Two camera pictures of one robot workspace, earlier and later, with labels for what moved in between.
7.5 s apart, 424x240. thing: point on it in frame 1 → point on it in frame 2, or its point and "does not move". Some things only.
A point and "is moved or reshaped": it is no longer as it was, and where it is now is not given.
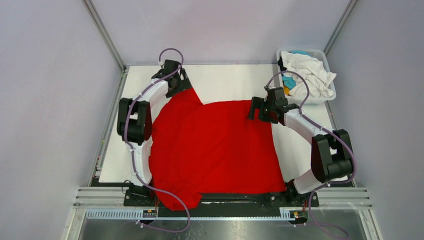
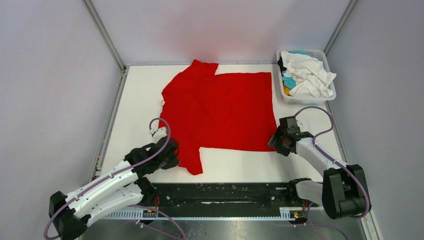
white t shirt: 318,78 does not move
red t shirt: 196,148 is moved or reshaped
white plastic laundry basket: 302,100 does not move
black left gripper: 183,83 → 173,162
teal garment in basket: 289,82 does not move
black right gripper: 259,103 → 274,141
